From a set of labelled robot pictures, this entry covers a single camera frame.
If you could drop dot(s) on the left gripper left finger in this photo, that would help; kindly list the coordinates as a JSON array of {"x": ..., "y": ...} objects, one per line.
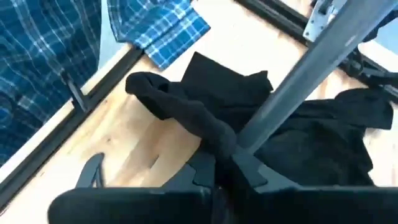
[{"x": 199, "y": 171}]

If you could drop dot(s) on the silver mounting bracket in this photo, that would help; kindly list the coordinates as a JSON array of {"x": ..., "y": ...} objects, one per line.
[{"x": 317, "y": 21}]

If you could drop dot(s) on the blue plaid button shirt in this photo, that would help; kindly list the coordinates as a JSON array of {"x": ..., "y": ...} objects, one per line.
[{"x": 46, "y": 62}]

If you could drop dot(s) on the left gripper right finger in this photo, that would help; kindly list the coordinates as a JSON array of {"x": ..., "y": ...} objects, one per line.
[{"x": 252, "y": 174}]

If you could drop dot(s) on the black garment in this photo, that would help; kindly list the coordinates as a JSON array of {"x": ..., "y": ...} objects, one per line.
[{"x": 311, "y": 140}]

